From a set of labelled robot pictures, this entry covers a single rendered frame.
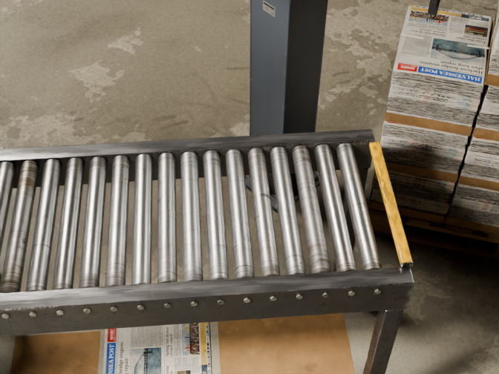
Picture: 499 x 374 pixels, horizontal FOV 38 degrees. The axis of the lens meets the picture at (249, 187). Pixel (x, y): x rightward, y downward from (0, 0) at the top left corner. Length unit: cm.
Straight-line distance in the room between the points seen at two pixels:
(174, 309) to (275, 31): 106
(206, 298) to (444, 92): 107
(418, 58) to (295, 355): 109
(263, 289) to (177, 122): 168
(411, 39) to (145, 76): 155
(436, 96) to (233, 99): 131
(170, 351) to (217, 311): 80
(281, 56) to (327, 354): 104
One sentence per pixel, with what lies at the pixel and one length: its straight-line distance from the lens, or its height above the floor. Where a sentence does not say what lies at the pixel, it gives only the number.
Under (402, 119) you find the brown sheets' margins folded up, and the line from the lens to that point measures 251.
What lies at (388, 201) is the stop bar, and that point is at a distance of 199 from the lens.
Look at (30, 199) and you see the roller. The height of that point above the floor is 79.
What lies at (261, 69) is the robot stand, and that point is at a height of 63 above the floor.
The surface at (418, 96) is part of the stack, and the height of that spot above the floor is 74.
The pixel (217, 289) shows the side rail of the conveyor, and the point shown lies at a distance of 181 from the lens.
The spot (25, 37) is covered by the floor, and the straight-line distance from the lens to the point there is 401.
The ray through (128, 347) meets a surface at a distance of 266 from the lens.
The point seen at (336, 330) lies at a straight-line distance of 269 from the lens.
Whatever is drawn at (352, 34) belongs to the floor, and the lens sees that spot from 390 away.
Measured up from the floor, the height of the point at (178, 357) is 1.
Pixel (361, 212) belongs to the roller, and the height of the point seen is 80.
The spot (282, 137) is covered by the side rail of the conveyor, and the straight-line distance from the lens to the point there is 215.
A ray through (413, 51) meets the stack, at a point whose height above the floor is 83.
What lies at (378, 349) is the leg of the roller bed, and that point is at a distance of 212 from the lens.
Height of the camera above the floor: 230
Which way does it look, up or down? 48 degrees down
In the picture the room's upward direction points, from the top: straight up
